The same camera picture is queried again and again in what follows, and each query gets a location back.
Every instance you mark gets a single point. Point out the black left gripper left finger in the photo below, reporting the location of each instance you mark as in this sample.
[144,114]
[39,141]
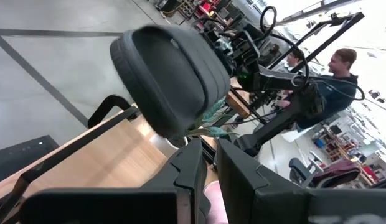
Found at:
[102,207]

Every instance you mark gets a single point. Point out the maroon garment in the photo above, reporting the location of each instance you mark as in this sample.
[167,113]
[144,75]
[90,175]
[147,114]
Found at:
[339,171]

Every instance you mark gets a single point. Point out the grey office chair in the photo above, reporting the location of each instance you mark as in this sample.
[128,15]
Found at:
[300,172]

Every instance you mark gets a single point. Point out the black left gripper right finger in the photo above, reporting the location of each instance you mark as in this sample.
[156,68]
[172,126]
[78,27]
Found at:
[274,205]

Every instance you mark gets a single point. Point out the black rig frame post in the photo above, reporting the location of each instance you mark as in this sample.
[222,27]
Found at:
[336,32]

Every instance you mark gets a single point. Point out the snake plant in white pot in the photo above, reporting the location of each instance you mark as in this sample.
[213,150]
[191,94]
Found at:
[163,144]

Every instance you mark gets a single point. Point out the black rubber slide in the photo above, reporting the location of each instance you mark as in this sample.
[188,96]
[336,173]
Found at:
[171,77]

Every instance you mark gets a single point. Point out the black curved bracket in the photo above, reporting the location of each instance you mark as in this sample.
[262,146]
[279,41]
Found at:
[101,107]

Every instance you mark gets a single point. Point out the black table frame rail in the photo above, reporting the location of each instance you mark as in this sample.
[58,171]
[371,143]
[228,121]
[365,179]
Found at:
[71,144]

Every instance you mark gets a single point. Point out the pink rubber slide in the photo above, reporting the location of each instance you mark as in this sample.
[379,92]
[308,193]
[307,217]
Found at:
[216,205]

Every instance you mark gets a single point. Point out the person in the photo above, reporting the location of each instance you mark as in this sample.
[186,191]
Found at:
[336,96]
[292,60]

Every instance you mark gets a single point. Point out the black floor box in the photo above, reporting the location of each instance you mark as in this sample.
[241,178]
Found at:
[21,158]

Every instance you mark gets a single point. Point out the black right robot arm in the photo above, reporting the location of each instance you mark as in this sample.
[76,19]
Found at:
[283,121]

